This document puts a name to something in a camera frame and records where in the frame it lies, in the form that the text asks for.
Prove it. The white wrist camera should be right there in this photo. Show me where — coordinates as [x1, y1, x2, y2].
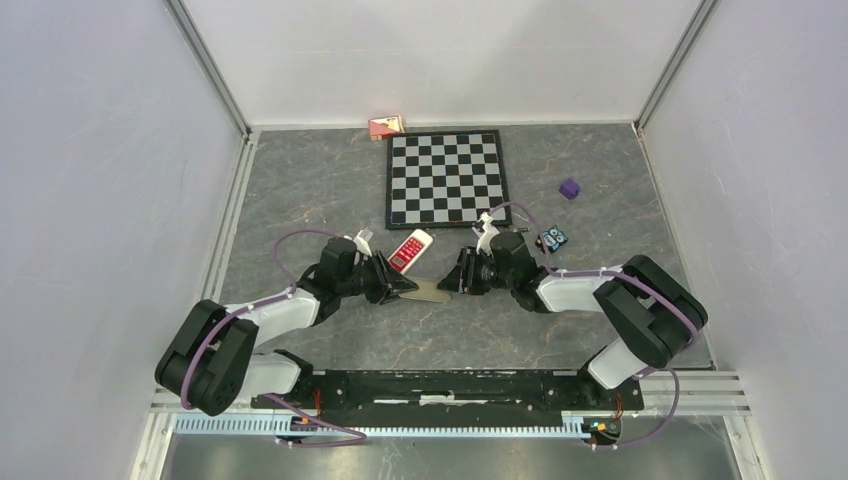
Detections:
[344, 228, 374, 258]
[472, 211, 499, 254]

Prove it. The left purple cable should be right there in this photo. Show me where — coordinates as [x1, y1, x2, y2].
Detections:
[180, 229, 352, 412]

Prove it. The red orange small box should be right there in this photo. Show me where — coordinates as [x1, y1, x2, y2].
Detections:
[367, 115, 405, 141]

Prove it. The black white chessboard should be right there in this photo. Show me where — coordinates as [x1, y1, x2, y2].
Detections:
[385, 129, 509, 230]

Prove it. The beige remote control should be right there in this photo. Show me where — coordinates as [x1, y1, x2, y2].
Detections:
[399, 277, 451, 303]

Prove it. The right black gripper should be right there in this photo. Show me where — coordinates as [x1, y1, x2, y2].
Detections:
[436, 246, 516, 296]

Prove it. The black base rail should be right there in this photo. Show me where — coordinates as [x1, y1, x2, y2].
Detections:
[244, 369, 645, 428]

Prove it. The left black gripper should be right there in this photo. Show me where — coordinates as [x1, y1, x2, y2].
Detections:
[337, 250, 417, 306]

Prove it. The blue owl toy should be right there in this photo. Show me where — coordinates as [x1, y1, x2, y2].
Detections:
[534, 226, 569, 253]

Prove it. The red white remote control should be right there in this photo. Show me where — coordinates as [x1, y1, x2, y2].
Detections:
[388, 229, 434, 274]

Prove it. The purple cube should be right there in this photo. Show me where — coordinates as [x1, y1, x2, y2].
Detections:
[558, 178, 581, 200]

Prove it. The white slotted cable duct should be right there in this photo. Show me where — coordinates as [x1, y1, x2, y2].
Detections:
[173, 410, 601, 440]

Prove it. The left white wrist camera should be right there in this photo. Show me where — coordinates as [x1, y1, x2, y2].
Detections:
[344, 228, 374, 258]

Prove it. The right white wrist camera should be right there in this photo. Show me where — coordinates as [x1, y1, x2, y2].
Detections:
[472, 211, 499, 254]

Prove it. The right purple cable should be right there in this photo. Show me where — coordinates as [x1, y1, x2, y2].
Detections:
[486, 201, 700, 346]

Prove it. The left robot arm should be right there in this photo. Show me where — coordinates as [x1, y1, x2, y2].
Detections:
[154, 237, 418, 416]

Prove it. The purple cable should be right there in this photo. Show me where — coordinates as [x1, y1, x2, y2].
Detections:
[180, 229, 352, 412]
[486, 201, 700, 346]

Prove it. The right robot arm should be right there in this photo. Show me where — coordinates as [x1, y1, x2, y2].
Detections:
[437, 232, 708, 408]

